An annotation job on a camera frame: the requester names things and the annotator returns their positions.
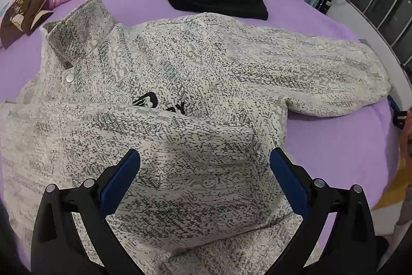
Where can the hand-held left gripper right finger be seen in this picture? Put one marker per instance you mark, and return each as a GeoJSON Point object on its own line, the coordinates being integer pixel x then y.
{"type": "Point", "coordinates": [288, 181]}

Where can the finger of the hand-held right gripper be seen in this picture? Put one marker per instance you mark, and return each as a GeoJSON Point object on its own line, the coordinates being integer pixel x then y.
{"type": "Point", "coordinates": [393, 104]}

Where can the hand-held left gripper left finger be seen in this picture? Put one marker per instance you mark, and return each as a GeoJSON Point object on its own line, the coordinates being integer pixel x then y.
{"type": "Point", "coordinates": [120, 181]}

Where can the white grey speckled jacket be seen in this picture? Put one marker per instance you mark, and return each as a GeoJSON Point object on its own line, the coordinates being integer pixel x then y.
{"type": "Point", "coordinates": [193, 69]}

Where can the purple bed sheet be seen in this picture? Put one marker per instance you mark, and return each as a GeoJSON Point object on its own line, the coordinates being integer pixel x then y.
{"type": "Point", "coordinates": [322, 149]}

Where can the brown cartoon print cloth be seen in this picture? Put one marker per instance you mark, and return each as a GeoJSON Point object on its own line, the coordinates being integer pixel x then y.
{"type": "Point", "coordinates": [29, 17]}

